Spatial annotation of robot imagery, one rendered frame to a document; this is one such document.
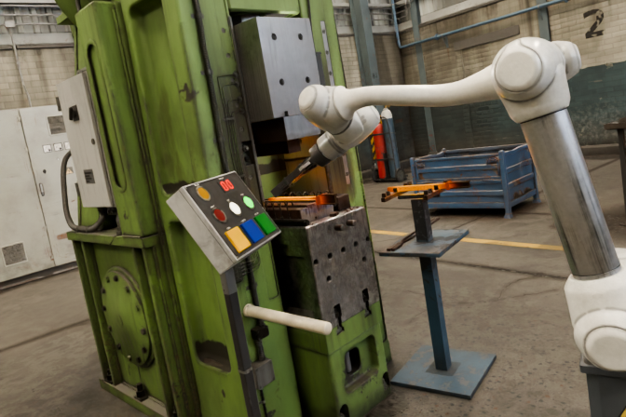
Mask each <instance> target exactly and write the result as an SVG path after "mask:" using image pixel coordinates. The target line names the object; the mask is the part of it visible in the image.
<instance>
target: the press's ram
mask: <svg viewBox="0 0 626 417"><path fill-rule="evenodd" d="M233 28H234V34H235V38H236V44H237V49H238V58H239V64H240V69H241V74H242V79H243V84H244V89H245V94H246V100H247V104H248V110H249V115H250V120H251V124H252V123H257V122H262V121H266V120H271V119H276V118H281V117H286V116H293V115H299V114H302V113H301V111H300V109H299V108H300V107H299V97H300V94H301V92H302V91H303V90H304V89H305V88H306V87H308V86H312V85H320V77H319V71H318V65H317V60H316V54H315V48H314V43H313V37H312V32H311V26H310V20H309V19H304V18H279V17H254V18H252V19H249V20H246V21H243V22H242V23H240V24H237V25H235V26H233Z"/></svg>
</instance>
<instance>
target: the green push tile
mask: <svg viewBox="0 0 626 417"><path fill-rule="evenodd" d="M254 219H255V221H256V222H257V223H258V225H259V226H260V227H261V229H262V230H263V231H264V233H265V234H266V235H269V234H271V233H272V232H274V231H275V230H276V227H275V226H274V224H273V223H272V222H271V221H270V220H269V219H268V218H267V216H266V215H265V213H264V212H263V213H262V214H260V215H258V216H256V217H254Z"/></svg>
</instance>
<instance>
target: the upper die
mask: <svg viewBox="0 0 626 417"><path fill-rule="evenodd" d="M251 125H252V135H253V140H254V145H258V144H265V143H271V142H277V141H289V140H294V139H299V138H304V137H308V136H313V135H318V134H320V129H319V128H317V127H316V126H314V125H313V124H311V123H310V122H309V121H308V120H307V119H306V118H305V117H304V116H303V115H302V114H299V115H293V116H286V117H281V118H276V119H271V120H266V121H262V122H257V123H252V124H251Z"/></svg>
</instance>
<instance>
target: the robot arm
mask: <svg viewBox="0 0 626 417"><path fill-rule="evenodd" d="M580 68H581V58H580V55H579V52H578V47H577V46H576V45H575V44H573V43H571V42H567V41H553V42H549V41H547V40H545V39H542V38H537V37H524V38H519V39H516V40H514V41H512V42H510V43H508V44H507V45H506V46H504V47H503V48H502V49H500V50H499V52H498V53H497V55H496V56H495V58H494V61H493V63H492V65H490V66H488V67H486V68H485V69H483V70H481V71H480V72H478V73H476V74H473V75H472V76H469V77H467V78H465V79H463V80H460V81H457V82H454V83H450V84H442V85H409V86H371V87H358V88H353V89H346V88H345V87H342V86H338V87H328V86H326V87H324V86H322V85H312V86H308V87H306V88H305V89H304V90H303V91H302V92H301V94H300V97H299V107H300V108H299V109H300V111H301V113H302V115H303V116H304V117H305V118H306V119H307V120H308V121H309V122H310V123H311V124H313V125H314V126H316V127H317V128H320V129H322V130H324V131H326V132H325V133H324V134H323V135H322V136H320V137H319V138H318V139H317V143H316V144H315V145H313V146H312V147H311V148H310V149H309V154H310V157H309V158H306V159H305V160H304V161H303V163H301V164H299V166H298V167H297V168H296V169H295V170H294V171H293V172H292V173H290V174H289V175H288V176H287V177H286V178H285V177H284V178H283V181H282V182H281V183H279V184H278V185H277V186H276V187H275V188H273V189H272V190H271V191H270V192H271V193H272V195H273V196H274V197H278V196H279V195H281V194H282V193H283V192H284V191H286V190H287V189H288V188H289V187H290V186H294V184H293V183H294V182H297V181H298V180H299V179H300V178H302V177H303V176H304V175H305V174H307V173H308V172H309V171H310V170H311V169H313V168H315V167H316V166H317V164H318V165H319V166H321V167H325V166H326V165H327V164H328V163H330V162H331V161H332V160H333V161H334V160H336V158H337V157H339V156H341V155H342V154H344V153H345V152H346V151H347V150H349V149H350V148H353V147H355V146H357V145H358V144H359V143H361V142H362V141H364V140H365V139H366V138H367V137H368V136H369V135H370V134H371V133H372V132H373V131H374V130H375V128H376V127H377V126H378V124H379V122H380V115H379V113H378V112H377V110H376V109H375V108H374V106H375V105H394V106H428V107H441V106H454V105H461V104H468V103H474V102H479V101H492V100H501V101H502V103H503V104H504V106H505V108H506V110H507V112H508V114H509V116H510V118H511V119H512V120H513V121H514V122H515V123H520V124H521V127H522V130H523V133H524V137H525V139H526V142H527V145H528V148H529V151H530V154H531V156H532V159H533V162H534V165H535V168H536V170H537V173H538V177H539V180H540V183H541V186H542V189H543V192H544V195H545V196H546V199H547V202H548V205H549V208H550V211H551V215H552V218H553V221H554V224H555V226H556V229H557V232H558V235H559V237H560V240H561V243H562V246H563V249H564V252H565V256H566V258H567V261H568V264H569V267H570V270H571V273H572V274H571V275H570V276H569V278H568V279H567V281H566V283H565V297H566V300H567V304H568V309H569V313H570V317H571V322H572V326H573V328H574V339H575V342H576V345H577V346H578V349H579V350H580V352H581V353H582V354H583V361H584V363H585V364H588V365H595V366H596V367H598V368H600V369H602V370H607V371H626V249H619V248H615V247H614V244H613V241H612V238H611V235H610V233H609V230H608V227H607V224H606V220H605V217H604V214H603V211H602V209H601V206H600V203H599V200H598V197H597V194H596V193H595V190H594V187H593V184H592V179H591V176H590V173H589V171H588V168H587V165H586V163H585V160H584V157H583V154H582V152H581V149H580V146H579V143H578V138H577V136H576V133H575V130H574V128H573V125H572V122H571V119H570V116H569V113H568V111H567V108H566V107H567V106H569V102H570V92H569V88H568V84H567V80H569V79H570V78H572V77H573V76H574V75H576V74H577V73H578V72H579V69H580Z"/></svg>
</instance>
